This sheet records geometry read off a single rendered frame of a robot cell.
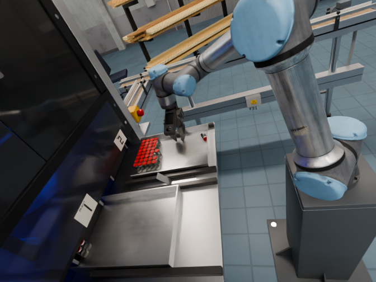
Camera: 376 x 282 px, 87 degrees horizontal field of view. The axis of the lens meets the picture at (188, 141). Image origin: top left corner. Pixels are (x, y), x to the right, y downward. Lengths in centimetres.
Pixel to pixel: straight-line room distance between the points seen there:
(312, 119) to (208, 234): 42
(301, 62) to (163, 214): 60
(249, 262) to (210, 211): 89
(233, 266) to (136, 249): 93
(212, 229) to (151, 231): 21
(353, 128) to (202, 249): 54
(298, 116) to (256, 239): 119
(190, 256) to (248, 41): 56
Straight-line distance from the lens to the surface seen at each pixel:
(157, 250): 70
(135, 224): 78
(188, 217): 70
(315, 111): 51
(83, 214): 73
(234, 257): 156
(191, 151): 89
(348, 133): 68
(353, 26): 186
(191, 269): 62
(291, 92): 47
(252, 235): 160
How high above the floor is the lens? 147
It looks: 38 degrees down
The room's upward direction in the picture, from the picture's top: 23 degrees counter-clockwise
